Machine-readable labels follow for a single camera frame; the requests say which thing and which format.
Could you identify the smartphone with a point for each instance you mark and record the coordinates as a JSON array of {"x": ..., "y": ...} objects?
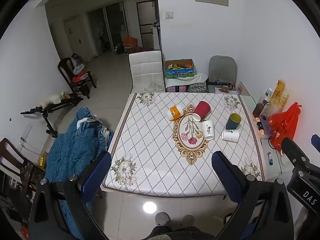
[{"x": 265, "y": 125}]

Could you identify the dark green cup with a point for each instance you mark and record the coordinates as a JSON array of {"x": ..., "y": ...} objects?
[{"x": 233, "y": 121}]

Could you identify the red plastic bag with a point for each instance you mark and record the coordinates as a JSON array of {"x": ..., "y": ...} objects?
[{"x": 283, "y": 127}]

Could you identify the white side table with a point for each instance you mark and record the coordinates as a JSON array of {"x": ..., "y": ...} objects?
[{"x": 272, "y": 162}]

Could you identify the pile of clothes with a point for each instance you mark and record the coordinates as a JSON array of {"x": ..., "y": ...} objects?
[{"x": 79, "y": 70}]

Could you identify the orange crate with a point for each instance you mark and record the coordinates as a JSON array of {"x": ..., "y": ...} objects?
[{"x": 130, "y": 41}]

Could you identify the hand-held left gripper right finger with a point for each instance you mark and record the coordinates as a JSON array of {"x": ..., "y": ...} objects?
[{"x": 226, "y": 177}]

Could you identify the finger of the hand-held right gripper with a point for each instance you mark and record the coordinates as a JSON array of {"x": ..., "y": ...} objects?
[
  {"x": 316, "y": 143},
  {"x": 293, "y": 150}
]

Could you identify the white cloth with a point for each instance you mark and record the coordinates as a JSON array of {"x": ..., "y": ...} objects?
[{"x": 185, "y": 78}]

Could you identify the white cup black writing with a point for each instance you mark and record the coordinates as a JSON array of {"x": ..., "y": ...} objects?
[{"x": 208, "y": 129}]

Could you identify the orange and white cup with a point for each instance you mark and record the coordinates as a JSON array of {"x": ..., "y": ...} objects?
[{"x": 175, "y": 112}]

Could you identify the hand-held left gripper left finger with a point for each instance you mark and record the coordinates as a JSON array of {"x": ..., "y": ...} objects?
[{"x": 96, "y": 177}]

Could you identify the grey office chair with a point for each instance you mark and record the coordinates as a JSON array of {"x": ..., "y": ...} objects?
[{"x": 222, "y": 70}]

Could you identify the silver refrigerator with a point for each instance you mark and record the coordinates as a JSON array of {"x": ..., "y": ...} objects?
[{"x": 146, "y": 25}]

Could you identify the cardboard box with blue print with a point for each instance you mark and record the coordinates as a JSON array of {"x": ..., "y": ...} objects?
[{"x": 179, "y": 69}]

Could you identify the white wall switch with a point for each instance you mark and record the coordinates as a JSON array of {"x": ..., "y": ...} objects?
[{"x": 169, "y": 15}]

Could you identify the floral diamond pattern tablecloth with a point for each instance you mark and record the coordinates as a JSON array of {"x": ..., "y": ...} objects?
[{"x": 155, "y": 140}]

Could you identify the small brass object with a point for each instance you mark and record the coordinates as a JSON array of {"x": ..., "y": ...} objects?
[{"x": 225, "y": 88}]

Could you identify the grey slipper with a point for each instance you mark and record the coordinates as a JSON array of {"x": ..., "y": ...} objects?
[
  {"x": 188, "y": 220},
  {"x": 162, "y": 218}
]

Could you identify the white cup with black print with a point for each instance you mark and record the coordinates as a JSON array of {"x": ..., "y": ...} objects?
[{"x": 230, "y": 135}]

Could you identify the red cup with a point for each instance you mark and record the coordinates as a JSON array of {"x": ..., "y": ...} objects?
[{"x": 202, "y": 110}]

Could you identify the dark wooden chair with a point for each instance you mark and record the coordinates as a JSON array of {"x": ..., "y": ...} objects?
[{"x": 76, "y": 80}]

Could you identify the yellow snack bag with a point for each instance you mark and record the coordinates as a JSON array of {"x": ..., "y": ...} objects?
[{"x": 278, "y": 95}]

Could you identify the pink bag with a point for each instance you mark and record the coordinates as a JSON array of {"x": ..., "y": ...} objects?
[{"x": 176, "y": 89}]

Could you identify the black patterned bag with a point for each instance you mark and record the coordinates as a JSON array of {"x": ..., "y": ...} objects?
[{"x": 197, "y": 87}]

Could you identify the brown bottle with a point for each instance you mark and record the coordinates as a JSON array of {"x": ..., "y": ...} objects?
[{"x": 259, "y": 108}]

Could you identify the brown wooden chair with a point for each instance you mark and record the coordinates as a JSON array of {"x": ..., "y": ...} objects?
[{"x": 15, "y": 165}]

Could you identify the person's dark trousers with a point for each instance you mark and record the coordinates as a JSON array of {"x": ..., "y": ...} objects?
[{"x": 172, "y": 233}]

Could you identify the white padded chair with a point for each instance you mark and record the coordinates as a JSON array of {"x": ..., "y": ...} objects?
[{"x": 146, "y": 71}]

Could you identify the black folding stand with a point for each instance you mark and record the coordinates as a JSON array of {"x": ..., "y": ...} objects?
[{"x": 48, "y": 110}]

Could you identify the blue quilt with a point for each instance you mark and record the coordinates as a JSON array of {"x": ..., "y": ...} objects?
[{"x": 72, "y": 145}]

